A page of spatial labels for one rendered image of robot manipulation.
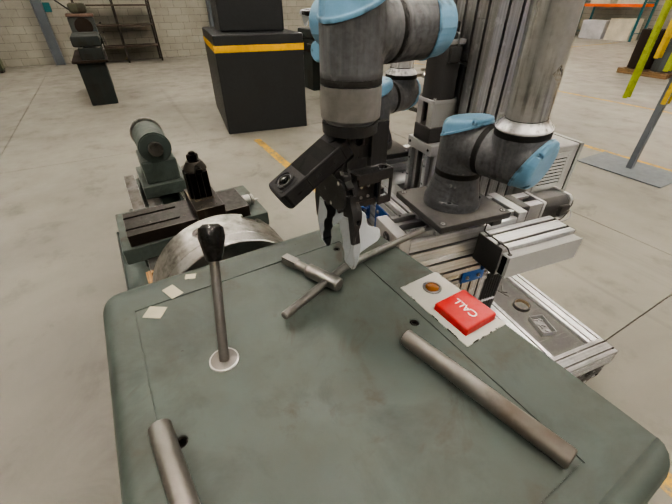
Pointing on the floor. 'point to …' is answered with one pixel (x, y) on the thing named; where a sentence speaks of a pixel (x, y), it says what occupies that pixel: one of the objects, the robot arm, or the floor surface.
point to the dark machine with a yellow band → (255, 66)
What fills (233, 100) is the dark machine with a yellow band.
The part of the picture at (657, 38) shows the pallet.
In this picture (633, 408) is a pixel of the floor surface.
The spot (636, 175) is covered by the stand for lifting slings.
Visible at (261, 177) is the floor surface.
